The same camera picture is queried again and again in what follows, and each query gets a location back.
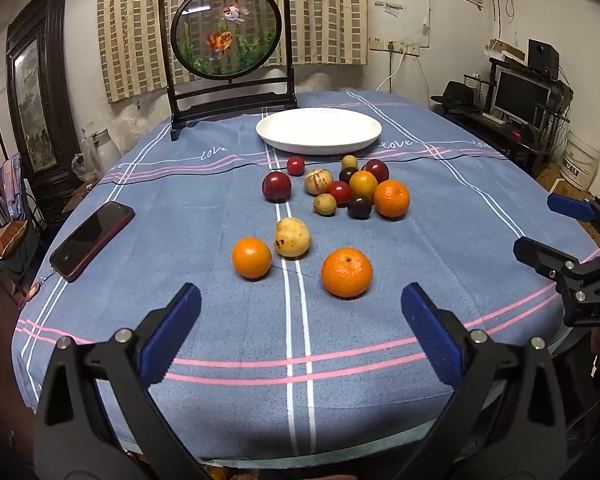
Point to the smooth small orange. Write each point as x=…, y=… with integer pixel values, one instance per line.
x=251, y=258

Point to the red round fruit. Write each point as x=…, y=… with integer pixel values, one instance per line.
x=338, y=193

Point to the yellow-orange round fruit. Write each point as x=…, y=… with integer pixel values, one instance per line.
x=363, y=185

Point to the black hat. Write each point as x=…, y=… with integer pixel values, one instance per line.
x=457, y=95

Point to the tan longan fruit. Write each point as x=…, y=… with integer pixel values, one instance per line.
x=324, y=205

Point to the cardboard box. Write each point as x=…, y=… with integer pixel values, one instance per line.
x=507, y=49

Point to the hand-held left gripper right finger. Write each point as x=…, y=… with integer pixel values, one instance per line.
x=430, y=327

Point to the black speaker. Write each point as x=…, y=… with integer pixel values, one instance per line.
x=543, y=57

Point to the computer monitor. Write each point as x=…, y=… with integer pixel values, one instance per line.
x=521, y=96

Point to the beige purple-striped pepino melon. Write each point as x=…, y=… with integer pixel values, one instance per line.
x=318, y=182

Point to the black computer desk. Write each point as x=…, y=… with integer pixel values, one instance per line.
x=480, y=125

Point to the dark framed painting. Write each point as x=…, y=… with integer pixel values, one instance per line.
x=37, y=105

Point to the dark purple plum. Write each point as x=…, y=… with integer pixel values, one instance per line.
x=359, y=207

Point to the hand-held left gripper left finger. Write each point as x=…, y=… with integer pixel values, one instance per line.
x=172, y=327

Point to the yellow spotted pear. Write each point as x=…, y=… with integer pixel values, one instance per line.
x=292, y=238

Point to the checked beige curtain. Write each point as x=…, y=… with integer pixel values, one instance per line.
x=320, y=15

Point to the white plastic bucket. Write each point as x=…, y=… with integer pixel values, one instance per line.
x=581, y=162

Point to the small olive-green fruit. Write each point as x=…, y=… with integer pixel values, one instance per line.
x=349, y=161

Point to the small dark plum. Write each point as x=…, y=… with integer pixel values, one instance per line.
x=345, y=174

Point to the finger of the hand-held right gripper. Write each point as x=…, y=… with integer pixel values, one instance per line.
x=540, y=254
x=570, y=206

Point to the large dark red plum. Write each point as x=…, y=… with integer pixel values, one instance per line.
x=277, y=186

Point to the goldfish round screen stand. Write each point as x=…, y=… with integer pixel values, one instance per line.
x=227, y=95

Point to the dark red smartphone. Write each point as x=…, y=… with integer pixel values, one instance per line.
x=92, y=240

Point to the white jug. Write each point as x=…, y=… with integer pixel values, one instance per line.
x=105, y=147

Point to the large dimpled mandarin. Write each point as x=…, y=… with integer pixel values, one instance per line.
x=346, y=273

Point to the white round plate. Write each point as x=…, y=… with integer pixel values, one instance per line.
x=319, y=131

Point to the clear plastic bag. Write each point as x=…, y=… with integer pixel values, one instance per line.
x=85, y=166

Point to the blue striped tablecloth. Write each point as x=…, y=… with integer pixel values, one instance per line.
x=190, y=230

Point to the small red cherry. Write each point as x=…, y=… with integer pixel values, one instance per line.
x=295, y=165

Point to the brown cushion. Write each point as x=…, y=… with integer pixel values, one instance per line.
x=2, y=242

